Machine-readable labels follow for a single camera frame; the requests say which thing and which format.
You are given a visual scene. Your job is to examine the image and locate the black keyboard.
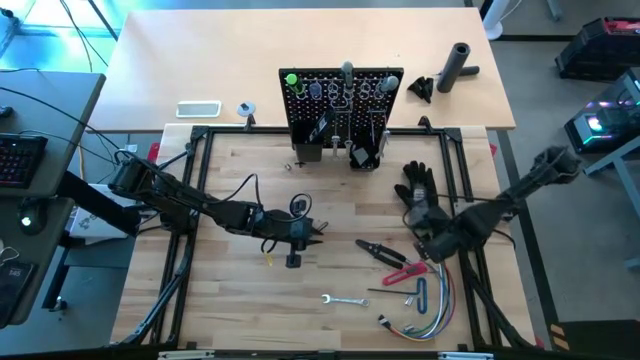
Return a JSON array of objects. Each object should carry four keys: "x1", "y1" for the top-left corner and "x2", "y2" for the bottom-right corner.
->
[{"x1": 0, "y1": 133, "x2": 50, "y2": 190}]

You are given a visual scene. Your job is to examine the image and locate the light wooden table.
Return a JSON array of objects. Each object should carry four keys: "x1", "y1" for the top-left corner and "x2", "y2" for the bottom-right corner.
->
[{"x1": 88, "y1": 6, "x2": 517, "y2": 133}]

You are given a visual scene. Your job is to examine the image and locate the black work glove green cuff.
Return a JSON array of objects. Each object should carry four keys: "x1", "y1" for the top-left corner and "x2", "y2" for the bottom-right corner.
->
[{"x1": 393, "y1": 159, "x2": 451, "y2": 236}]

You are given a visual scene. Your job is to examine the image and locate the wire ring tool rack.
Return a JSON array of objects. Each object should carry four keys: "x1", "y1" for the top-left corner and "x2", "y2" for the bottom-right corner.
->
[{"x1": 285, "y1": 75, "x2": 395, "y2": 102}]

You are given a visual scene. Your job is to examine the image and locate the black metal pegboard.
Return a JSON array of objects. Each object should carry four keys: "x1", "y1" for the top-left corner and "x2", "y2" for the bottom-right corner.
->
[{"x1": 278, "y1": 66, "x2": 405, "y2": 150}]

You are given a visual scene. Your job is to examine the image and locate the black and red case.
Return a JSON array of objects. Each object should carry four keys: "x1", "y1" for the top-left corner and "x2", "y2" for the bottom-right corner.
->
[{"x1": 554, "y1": 16, "x2": 640, "y2": 82}]

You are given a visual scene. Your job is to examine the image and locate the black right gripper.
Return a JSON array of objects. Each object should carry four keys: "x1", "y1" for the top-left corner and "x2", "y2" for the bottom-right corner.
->
[{"x1": 417, "y1": 207, "x2": 474, "y2": 265}]

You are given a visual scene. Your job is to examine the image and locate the metal wire pegboard hook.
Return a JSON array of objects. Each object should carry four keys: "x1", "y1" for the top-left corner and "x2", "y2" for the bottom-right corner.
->
[
  {"x1": 369, "y1": 108, "x2": 392, "y2": 149},
  {"x1": 330, "y1": 94, "x2": 356, "y2": 151}
]

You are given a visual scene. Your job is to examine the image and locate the black aluminium table frame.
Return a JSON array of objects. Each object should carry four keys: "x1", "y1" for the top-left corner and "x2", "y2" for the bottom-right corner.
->
[{"x1": 110, "y1": 123, "x2": 540, "y2": 351}]

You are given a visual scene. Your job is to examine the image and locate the tall black pegboard bin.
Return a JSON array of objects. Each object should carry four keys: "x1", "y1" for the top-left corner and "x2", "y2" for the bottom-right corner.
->
[{"x1": 291, "y1": 122, "x2": 325, "y2": 164}]

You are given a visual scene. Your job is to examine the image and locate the grey cylinder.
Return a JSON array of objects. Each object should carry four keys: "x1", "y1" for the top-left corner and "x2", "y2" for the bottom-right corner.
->
[{"x1": 435, "y1": 41, "x2": 473, "y2": 95}]

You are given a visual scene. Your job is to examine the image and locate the black support beam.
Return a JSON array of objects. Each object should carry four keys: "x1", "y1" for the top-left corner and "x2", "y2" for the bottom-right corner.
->
[{"x1": 55, "y1": 171, "x2": 142, "y2": 237}]

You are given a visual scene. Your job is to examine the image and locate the black computer mouse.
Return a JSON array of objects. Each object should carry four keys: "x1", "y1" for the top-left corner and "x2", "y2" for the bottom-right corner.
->
[{"x1": 18, "y1": 203, "x2": 48, "y2": 236}]

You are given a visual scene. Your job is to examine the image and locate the green black handled screwdriver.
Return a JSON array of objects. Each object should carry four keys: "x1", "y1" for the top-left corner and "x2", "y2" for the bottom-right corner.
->
[{"x1": 284, "y1": 72, "x2": 306, "y2": 97}]

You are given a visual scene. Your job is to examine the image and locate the white fan base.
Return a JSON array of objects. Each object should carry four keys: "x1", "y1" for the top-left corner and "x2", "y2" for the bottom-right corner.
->
[{"x1": 478, "y1": 0, "x2": 525, "y2": 42}]

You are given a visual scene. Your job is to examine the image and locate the black wire stripper pliers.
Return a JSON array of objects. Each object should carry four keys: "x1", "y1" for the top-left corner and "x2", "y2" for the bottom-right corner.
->
[{"x1": 354, "y1": 238, "x2": 412, "y2": 270}]

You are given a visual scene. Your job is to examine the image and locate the short black pegboard bin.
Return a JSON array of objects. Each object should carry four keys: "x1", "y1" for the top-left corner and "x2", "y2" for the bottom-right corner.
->
[{"x1": 348, "y1": 130, "x2": 382, "y2": 172}]

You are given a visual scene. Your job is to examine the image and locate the black smartphone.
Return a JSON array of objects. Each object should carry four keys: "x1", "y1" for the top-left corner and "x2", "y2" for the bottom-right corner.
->
[{"x1": 0, "y1": 258, "x2": 37, "y2": 327}]

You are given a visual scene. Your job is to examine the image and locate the black tool with white labels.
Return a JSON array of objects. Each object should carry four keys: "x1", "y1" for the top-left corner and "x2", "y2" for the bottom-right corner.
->
[{"x1": 305, "y1": 110, "x2": 335, "y2": 146}]

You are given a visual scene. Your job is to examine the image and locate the grey table legs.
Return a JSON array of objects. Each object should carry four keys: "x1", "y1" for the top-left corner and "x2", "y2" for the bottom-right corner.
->
[{"x1": 581, "y1": 148, "x2": 640, "y2": 272}]

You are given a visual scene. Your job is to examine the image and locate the computer case with coloured lights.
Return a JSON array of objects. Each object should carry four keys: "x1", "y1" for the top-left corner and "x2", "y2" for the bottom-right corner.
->
[{"x1": 563, "y1": 68, "x2": 640, "y2": 156}]

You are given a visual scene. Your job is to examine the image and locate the white cardboard box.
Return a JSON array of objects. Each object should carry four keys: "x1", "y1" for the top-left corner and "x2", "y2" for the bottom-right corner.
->
[{"x1": 68, "y1": 182, "x2": 142, "y2": 241}]

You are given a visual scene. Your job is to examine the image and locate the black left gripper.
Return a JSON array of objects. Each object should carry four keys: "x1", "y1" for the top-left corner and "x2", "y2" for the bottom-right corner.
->
[{"x1": 284, "y1": 198, "x2": 330, "y2": 270}]

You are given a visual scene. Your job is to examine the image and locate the white rectangular tray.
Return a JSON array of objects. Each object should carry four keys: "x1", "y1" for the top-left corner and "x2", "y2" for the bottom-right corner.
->
[{"x1": 175, "y1": 99, "x2": 223, "y2": 119}]

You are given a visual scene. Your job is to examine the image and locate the coloured cable bundle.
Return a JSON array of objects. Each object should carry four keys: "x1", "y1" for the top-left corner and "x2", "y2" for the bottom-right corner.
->
[{"x1": 377, "y1": 249, "x2": 457, "y2": 344}]

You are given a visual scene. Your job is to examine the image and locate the dark grey desk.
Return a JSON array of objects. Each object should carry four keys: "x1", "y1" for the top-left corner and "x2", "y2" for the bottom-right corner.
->
[{"x1": 0, "y1": 69, "x2": 108, "y2": 329}]

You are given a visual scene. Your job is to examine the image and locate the blue T-handle hex key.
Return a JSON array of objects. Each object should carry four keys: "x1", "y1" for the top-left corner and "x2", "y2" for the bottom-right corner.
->
[{"x1": 367, "y1": 277, "x2": 430, "y2": 316}]

